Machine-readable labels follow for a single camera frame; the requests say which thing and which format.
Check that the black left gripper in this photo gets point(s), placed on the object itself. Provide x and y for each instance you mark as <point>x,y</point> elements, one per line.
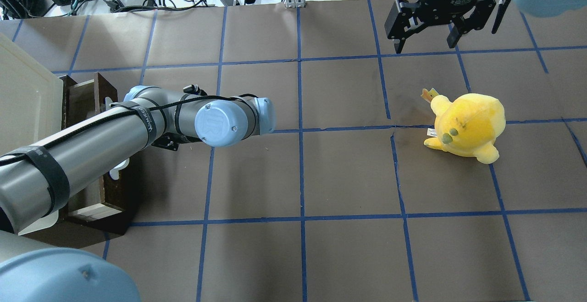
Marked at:
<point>170,142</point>

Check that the wooden drawer with white handle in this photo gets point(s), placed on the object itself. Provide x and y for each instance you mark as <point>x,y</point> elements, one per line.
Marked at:
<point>105,196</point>

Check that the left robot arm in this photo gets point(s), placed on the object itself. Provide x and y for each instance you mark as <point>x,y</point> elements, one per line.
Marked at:
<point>32,271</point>

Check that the yellow plush dinosaur toy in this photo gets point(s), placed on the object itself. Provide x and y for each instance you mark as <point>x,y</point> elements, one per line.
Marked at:
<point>466,127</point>

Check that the cream plastic storage box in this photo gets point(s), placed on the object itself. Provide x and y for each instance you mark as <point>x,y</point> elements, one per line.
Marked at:
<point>25,104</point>

